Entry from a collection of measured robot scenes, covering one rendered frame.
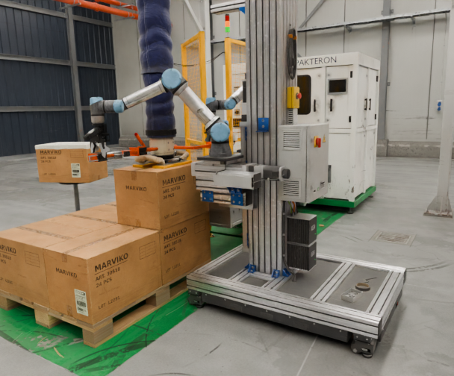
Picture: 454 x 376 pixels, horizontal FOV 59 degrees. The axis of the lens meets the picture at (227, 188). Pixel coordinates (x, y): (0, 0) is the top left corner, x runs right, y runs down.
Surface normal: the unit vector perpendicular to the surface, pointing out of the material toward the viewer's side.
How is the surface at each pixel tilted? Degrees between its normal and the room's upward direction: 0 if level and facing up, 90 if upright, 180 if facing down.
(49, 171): 90
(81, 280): 90
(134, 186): 90
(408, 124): 90
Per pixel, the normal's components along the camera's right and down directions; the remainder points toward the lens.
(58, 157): -0.21, 0.19
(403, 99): -0.54, 0.18
